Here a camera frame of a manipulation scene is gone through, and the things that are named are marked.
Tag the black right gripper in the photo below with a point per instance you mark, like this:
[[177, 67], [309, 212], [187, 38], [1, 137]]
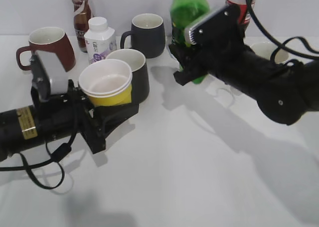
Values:
[[196, 61]]

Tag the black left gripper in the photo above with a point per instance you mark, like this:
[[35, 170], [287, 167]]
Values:
[[65, 115]]

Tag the yellow paper cup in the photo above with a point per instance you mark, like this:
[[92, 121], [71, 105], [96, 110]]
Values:
[[107, 82]]

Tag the green plastic soda bottle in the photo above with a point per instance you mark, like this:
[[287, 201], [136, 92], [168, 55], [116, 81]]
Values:
[[183, 13]]

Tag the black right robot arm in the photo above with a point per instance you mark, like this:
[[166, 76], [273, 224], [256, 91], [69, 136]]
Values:
[[283, 92]]

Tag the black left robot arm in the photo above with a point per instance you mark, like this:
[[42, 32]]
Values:
[[17, 128]]

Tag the dark grey mug back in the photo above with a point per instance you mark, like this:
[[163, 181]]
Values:
[[147, 35]]

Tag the black mug front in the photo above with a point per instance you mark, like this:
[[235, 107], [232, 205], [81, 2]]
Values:
[[138, 64]]

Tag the cola bottle red label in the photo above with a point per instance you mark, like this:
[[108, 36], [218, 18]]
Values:
[[244, 17]]

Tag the white milk carton bottle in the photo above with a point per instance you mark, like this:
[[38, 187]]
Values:
[[100, 39]]

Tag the white ceramic mug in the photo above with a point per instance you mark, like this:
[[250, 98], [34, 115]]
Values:
[[266, 49]]

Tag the dark red ceramic mug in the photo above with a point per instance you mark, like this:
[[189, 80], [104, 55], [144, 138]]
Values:
[[49, 39]]

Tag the brown coffee drink bottle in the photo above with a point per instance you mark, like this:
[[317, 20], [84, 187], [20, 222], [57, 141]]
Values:
[[82, 13]]

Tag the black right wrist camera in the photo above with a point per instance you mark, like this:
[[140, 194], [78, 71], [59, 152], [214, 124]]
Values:
[[210, 25]]

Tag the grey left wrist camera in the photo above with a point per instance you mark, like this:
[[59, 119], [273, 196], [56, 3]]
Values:
[[49, 76]]

